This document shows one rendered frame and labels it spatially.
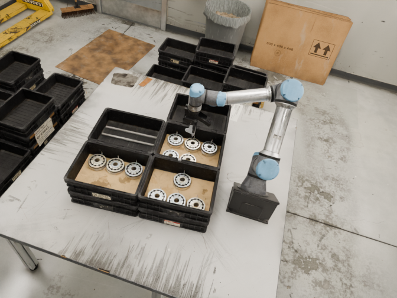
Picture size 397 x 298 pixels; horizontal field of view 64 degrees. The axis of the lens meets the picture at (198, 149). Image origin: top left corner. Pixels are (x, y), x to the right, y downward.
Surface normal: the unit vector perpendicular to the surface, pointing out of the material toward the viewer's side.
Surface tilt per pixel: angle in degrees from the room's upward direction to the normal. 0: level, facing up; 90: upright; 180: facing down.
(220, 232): 0
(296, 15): 82
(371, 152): 0
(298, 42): 77
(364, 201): 0
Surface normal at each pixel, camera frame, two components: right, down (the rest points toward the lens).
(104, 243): 0.12, -0.66
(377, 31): -0.29, 0.69
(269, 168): -0.03, 0.22
